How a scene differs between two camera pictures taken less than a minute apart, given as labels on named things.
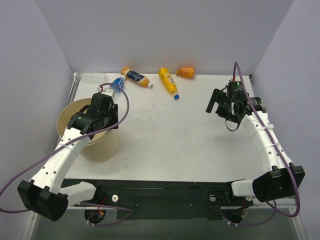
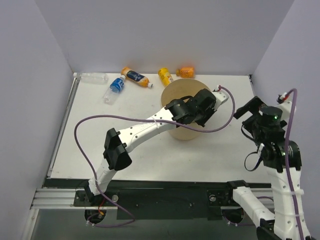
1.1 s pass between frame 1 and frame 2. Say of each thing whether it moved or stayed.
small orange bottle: stayed
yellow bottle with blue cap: stayed
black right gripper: moved
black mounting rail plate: stayed
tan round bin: moved
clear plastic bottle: stayed
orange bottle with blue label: stayed
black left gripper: moved
